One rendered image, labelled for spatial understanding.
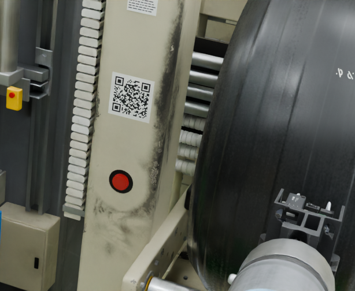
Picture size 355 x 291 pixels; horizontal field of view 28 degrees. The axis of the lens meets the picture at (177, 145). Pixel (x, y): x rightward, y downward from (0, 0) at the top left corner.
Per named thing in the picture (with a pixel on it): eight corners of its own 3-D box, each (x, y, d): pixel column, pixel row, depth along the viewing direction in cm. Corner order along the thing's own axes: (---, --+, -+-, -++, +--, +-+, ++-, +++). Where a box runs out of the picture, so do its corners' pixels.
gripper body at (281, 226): (348, 205, 78) (340, 244, 67) (328, 275, 81) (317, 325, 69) (279, 185, 80) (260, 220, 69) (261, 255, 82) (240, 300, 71)
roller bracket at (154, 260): (115, 324, 125) (122, 276, 121) (183, 222, 160) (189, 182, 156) (133, 329, 124) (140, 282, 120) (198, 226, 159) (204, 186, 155)
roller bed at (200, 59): (150, 168, 170) (166, 47, 158) (169, 146, 183) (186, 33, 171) (230, 190, 166) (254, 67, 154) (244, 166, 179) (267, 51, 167)
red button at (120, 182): (110, 188, 128) (112, 173, 127) (114, 184, 130) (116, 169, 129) (126, 192, 128) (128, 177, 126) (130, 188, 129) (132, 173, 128)
